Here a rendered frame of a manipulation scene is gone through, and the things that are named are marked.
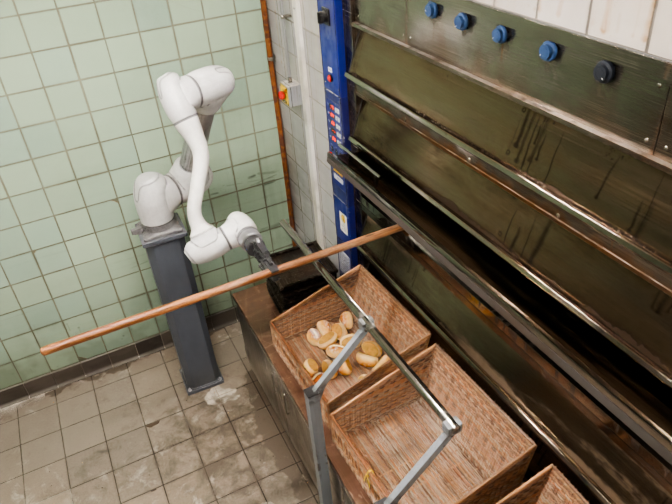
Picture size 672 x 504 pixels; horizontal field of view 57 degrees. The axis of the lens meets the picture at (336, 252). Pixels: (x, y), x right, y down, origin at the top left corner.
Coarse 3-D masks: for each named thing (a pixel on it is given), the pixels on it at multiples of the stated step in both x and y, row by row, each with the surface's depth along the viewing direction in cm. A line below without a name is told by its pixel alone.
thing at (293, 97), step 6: (282, 84) 290; (288, 84) 288; (294, 84) 288; (300, 84) 288; (282, 90) 292; (288, 90) 286; (294, 90) 288; (300, 90) 289; (288, 96) 288; (294, 96) 289; (300, 96) 290; (288, 102) 290; (294, 102) 291; (300, 102) 292
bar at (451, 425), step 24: (336, 288) 216; (360, 312) 204; (360, 336) 203; (336, 360) 205; (312, 408) 209; (432, 408) 171; (312, 432) 216; (456, 432) 165; (432, 456) 168; (408, 480) 169
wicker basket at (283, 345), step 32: (352, 288) 285; (384, 288) 265; (288, 320) 275; (320, 320) 285; (384, 320) 267; (416, 320) 247; (288, 352) 259; (320, 352) 273; (352, 352) 272; (384, 352) 269; (416, 352) 249; (352, 384) 257
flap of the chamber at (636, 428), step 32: (384, 192) 222; (416, 192) 223; (448, 224) 204; (480, 256) 188; (480, 288) 173; (512, 288) 174; (512, 320) 163; (544, 320) 162; (576, 320) 163; (544, 352) 154; (576, 352) 152; (608, 352) 152; (640, 384) 143
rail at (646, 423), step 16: (336, 160) 240; (352, 176) 230; (416, 224) 198; (432, 240) 190; (448, 256) 184; (464, 272) 178; (512, 304) 164; (528, 320) 158; (544, 336) 153; (560, 352) 149; (576, 368) 145; (592, 384) 142; (608, 384) 140; (624, 400) 135; (640, 416) 132; (656, 432) 128
